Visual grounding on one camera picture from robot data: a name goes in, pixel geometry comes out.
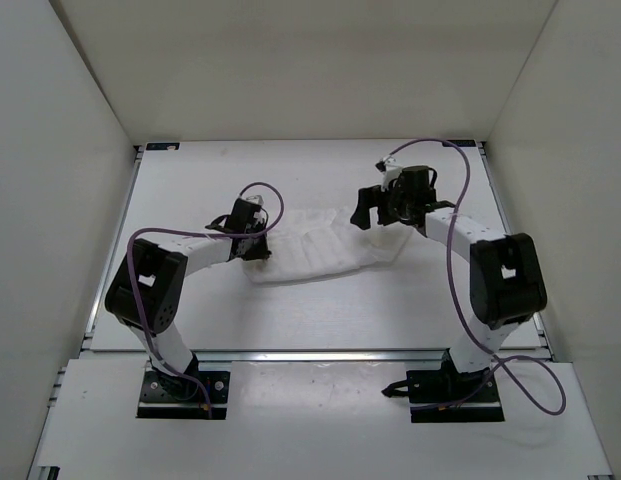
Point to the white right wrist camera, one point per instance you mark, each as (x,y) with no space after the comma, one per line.
(390,170)

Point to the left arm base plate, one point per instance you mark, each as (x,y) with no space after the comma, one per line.
(163,397)

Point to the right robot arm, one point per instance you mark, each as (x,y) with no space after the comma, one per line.
(506,286)

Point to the left blue corner label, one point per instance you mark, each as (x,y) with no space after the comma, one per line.
(162,146)

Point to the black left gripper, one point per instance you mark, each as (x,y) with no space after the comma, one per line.
(261,253)

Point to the aluminium table rail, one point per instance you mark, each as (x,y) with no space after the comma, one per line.
(320,356)

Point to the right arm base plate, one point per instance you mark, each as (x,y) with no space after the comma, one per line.
(447,396)

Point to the white pleated skirt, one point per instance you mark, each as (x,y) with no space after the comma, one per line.
(309,244)

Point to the blue corner label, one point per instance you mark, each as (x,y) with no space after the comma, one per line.
(162,146)
(460,143)

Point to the right blue corner label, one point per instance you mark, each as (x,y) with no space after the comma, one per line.
(460,143)

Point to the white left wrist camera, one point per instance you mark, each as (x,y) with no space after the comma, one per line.
(256,199)

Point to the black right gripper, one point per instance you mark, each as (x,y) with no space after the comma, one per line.
(367,199)

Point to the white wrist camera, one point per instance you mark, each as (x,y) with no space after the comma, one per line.
(390,170)
(256,199)

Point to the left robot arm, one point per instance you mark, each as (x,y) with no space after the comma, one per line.
(146,290)

